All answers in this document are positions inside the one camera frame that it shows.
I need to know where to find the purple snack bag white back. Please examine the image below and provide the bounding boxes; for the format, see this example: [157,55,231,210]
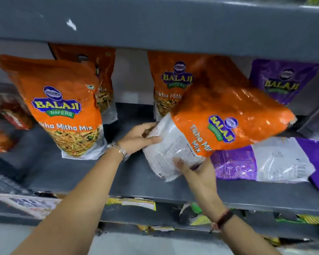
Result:
[210,137,316,183]

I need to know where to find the person's left hand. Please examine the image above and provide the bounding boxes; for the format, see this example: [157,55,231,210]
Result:
[119,122,163,157]

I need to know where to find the silver wrist watch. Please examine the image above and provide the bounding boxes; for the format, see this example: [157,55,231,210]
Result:
[106,141,131,162]

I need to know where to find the person's right hand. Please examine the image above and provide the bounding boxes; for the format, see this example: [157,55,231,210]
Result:
[173,157,231,223]

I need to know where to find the grey metal shelf board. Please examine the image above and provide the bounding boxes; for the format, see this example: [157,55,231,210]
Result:
[0,0,319,64]
[0,103,319,218]
[0,210,319,243]

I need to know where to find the green yellow snack packet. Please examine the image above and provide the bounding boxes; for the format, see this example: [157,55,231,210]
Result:
[187,202,212,226]
[275,213,319,228]

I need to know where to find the yellow white shelf label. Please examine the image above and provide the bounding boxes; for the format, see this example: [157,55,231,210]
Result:
[106,197,157,212]

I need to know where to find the person's right forearm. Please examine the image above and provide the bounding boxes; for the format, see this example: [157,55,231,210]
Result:
[213,211,282,255]

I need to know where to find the red snack packets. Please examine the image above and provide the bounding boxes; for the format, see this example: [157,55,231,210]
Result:
[0,91,34,154]

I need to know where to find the white printed shelf label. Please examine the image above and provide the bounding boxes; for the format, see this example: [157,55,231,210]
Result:
[0,193,62,220]

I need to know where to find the orange snack bag white back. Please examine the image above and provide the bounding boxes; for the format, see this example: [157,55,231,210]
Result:
[142,56,297,182]

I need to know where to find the dark thread wrist band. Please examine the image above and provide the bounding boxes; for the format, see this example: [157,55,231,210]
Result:
[211,209,234,231]

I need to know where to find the person's left forearm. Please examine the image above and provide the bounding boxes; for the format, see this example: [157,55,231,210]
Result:
[12,148,123,255]

